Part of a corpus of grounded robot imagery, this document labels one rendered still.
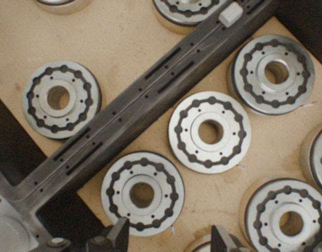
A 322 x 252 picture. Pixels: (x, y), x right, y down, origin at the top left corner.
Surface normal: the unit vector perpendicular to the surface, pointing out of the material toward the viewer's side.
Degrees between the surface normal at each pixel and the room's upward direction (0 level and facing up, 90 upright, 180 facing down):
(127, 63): 0
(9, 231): 90
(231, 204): 0
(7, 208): 2
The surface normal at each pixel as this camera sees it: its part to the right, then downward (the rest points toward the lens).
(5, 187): -0.04, -0.07
